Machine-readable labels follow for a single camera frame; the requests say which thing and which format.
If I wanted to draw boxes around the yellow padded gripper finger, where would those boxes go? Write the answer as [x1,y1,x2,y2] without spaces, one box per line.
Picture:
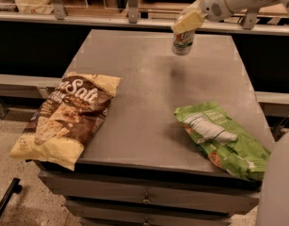
[180,0,202,16]
[171,10,204,34]

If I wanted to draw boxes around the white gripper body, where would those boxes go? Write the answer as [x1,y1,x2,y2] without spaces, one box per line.
[200,0,233,22]

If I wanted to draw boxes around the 7up soda can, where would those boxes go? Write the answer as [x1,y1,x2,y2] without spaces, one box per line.
[172,30,195,56]

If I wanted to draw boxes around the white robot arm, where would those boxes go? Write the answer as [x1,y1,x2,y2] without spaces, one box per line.
[172,0,289,226]

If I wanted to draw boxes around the green rice chip bag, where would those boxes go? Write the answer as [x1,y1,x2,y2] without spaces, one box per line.
[174,102,270,181]

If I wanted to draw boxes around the brown sea salt chip bag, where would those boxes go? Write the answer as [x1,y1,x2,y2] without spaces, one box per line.
[10,73,120,170]

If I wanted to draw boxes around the grey drawer cabinet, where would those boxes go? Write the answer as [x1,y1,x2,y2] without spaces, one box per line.
[40,30,274,226]

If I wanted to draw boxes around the black chair leg left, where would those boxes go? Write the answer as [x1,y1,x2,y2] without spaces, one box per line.
[0,178,23,217]

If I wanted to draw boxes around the grey metal rail with brackets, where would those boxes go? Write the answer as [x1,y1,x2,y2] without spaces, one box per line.
[0,0,289,36]

